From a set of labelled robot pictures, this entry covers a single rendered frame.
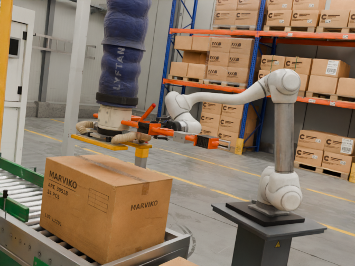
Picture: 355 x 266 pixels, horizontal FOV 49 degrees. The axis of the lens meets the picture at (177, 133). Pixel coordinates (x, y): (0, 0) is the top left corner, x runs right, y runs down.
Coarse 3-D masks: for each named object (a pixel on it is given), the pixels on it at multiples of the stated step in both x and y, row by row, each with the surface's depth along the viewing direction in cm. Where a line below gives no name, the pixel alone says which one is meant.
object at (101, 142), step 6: (90, 132) 205; (78, 138) 205; (84, 138) 202; (90, 138) 202; (96, 138) 203; (108, 138) 197; (96, 144) 197; (102, 144) 194; (108, 144) 194; (114, 144) 194; (120, 144) 196; (114, 150) 190
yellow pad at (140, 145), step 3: (105, 138) 220; (126, 141) 211; (126, 144) 210; (129, 144) 209; (132, 144) 208; (135, 144) 207; (138, 144) 207; (141, 144) 208; (144, 144) 210; (147, 144) 212; (135, 147) 207; (138, 147) 205; (141, 147) 205; (144, 147) 207; (147, 147) 209; (150, 147) 211
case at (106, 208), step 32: (64, 160) 213; (96, 160) 224; (64, 192) 203; (96, 192) 186; (128, 192) 184; (160, 192) 202; (64, 224) 203; (96, 224) 186; (128, 224) 188; (160, 224) 207; (96, 256) 186
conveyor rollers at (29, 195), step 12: (0, 168) 328; (0, 180) 293; (12, 180) 300; (24, 180) 307; (12, 192) 272; (24, 192) 279; (36, 192) 278; (24, 204) 251; (36, 204) 257; (12, 216) 227; (36, 216) 237; (36, 228) 218; (60, 240) 209; (72, 252) 194; (96, 264) 184
